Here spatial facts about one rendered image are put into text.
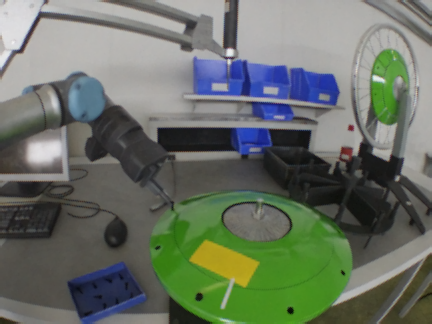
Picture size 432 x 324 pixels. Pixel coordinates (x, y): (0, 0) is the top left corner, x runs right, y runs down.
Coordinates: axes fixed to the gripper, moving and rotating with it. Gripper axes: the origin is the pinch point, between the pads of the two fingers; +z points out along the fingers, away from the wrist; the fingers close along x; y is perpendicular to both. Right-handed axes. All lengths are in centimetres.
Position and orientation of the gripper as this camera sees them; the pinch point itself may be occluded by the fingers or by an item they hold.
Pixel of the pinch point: (172, 204)
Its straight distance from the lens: 38.6
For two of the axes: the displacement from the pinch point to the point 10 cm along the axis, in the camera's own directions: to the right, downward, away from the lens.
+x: 3.8, -3.0, 8.8
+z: 7.3, 6.8, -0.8
